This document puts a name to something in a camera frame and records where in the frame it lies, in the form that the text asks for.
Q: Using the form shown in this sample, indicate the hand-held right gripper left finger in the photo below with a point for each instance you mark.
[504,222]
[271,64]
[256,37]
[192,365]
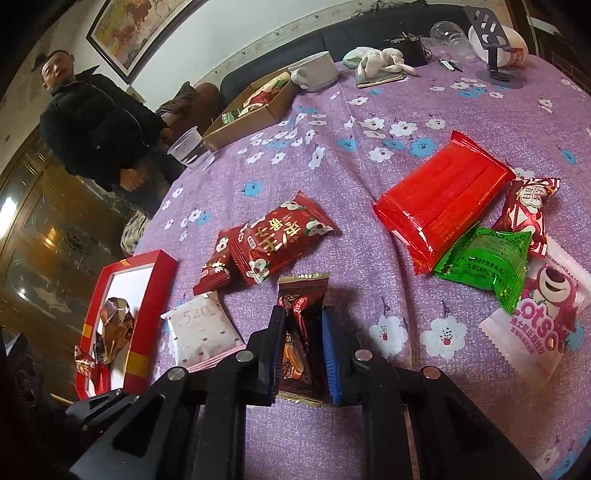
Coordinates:
[270,364]

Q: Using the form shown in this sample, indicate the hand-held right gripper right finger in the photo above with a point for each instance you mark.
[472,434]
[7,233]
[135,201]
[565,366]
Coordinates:
[332,360]

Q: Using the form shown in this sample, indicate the small dark brown chocolate packet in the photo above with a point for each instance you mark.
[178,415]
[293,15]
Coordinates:
[300,300]

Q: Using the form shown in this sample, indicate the red tray with white inside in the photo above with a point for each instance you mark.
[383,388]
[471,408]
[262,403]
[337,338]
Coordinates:
[131,284]

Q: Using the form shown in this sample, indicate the green snack packet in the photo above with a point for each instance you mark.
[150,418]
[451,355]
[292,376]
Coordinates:
[489,263]

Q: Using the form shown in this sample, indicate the long red snack packet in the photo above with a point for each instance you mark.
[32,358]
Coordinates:
[443,198]

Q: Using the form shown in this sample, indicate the pink bear snack packet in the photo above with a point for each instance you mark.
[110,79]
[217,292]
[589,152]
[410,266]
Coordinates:
[545,314]

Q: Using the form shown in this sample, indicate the white pink dotted snack packet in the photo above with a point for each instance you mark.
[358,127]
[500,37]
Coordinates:
[198,332]

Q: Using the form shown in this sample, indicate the small dark red snack packet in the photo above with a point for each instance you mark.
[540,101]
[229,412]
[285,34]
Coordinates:
[212,277]

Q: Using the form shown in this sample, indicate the dark red flower snack packet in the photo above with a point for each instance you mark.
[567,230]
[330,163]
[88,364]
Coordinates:
[277,235]

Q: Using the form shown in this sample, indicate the clear plastic cup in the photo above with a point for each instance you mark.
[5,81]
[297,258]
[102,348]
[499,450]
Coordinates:
[189,147]
[450,37]

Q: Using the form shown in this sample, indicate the cardboard box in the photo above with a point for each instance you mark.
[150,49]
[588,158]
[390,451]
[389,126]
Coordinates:
[240,134]

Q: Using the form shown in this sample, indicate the red white striped candy packet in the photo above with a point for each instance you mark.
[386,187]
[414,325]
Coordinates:
[526,207]

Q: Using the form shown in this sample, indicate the wooden display cabinet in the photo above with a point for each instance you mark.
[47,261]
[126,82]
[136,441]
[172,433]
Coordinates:
[568,50]
[41,240]

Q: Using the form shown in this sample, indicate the assorted snack packet pile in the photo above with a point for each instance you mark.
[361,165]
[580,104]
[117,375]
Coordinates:
[258,99]

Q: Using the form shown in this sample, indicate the brown armchair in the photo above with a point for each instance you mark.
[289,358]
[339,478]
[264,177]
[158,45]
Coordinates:
[203,106]

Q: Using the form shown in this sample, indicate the brown folded garment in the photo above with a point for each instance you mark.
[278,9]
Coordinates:
[180,99]

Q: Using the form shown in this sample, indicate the white ceramic bowl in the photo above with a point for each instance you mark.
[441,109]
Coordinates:
[318,71]

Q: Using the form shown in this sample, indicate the white plush toy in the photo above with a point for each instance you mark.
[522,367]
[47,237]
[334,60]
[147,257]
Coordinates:
[378,62]

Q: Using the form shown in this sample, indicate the black container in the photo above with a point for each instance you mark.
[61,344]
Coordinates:
[413,53]

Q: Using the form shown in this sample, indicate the small white lighter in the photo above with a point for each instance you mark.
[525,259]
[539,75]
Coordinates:
[447,63]

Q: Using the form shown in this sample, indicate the black leather sofa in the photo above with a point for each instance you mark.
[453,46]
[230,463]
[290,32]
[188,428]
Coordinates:
[369,27]

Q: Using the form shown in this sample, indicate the white plastic jar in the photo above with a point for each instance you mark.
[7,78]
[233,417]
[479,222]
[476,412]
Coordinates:
[515,46]

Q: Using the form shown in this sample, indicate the black phone stand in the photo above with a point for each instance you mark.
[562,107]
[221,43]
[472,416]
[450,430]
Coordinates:
[485,23]

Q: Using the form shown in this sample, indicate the framed wall painting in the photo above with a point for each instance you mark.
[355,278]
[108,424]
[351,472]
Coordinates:
[134,32]

